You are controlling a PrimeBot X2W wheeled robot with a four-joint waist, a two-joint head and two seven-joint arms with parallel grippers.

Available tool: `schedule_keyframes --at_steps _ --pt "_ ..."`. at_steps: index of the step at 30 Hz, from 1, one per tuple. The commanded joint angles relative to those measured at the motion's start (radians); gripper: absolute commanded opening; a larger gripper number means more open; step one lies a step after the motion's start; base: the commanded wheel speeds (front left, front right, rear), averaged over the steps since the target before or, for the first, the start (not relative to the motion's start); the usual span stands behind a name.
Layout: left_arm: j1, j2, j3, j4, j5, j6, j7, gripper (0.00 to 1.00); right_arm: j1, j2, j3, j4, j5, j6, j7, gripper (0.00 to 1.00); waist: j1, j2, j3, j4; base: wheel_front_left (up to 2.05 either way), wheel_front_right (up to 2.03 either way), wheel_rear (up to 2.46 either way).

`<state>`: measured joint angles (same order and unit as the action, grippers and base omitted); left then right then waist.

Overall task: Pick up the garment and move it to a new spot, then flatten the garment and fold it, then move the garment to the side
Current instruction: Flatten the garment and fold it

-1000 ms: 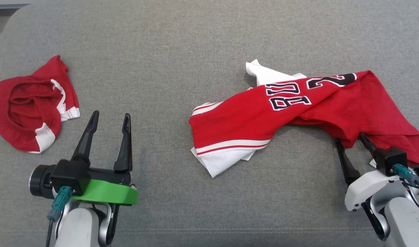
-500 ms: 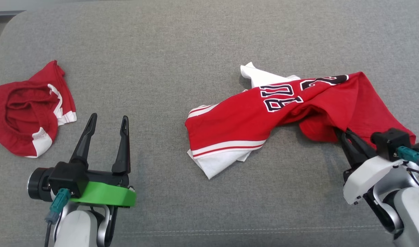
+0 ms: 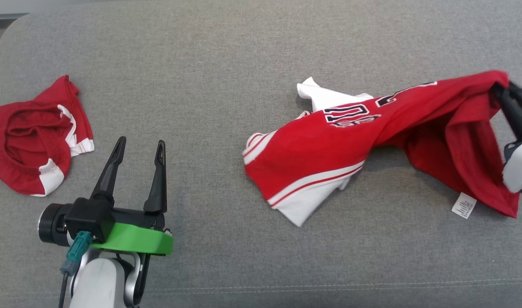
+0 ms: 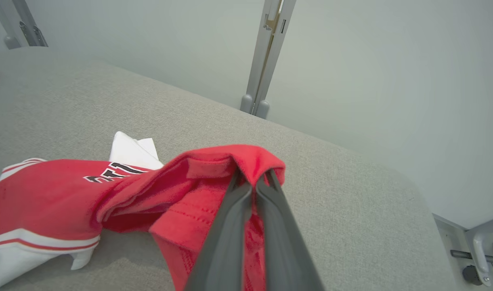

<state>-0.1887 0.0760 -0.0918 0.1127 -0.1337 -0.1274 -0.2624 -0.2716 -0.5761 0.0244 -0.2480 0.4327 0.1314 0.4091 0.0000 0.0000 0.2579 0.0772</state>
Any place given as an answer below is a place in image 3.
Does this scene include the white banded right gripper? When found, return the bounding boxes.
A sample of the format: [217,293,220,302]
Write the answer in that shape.
[490,80,522,194]

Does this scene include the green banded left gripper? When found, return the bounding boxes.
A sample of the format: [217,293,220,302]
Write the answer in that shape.
[89,136,174,257]

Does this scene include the grey fabric sofa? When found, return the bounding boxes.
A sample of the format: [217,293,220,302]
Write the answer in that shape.
[0,0,522,308]

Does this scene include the red and white jersey shirt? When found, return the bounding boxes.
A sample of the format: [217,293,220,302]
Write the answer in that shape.
[242,70,520,228]

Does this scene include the red and white shorts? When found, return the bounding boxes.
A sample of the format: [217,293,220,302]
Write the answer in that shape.
[0,75,95,197]

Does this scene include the teal plug left camera cable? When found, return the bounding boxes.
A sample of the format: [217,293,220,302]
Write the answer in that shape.
[58,231,93,308]

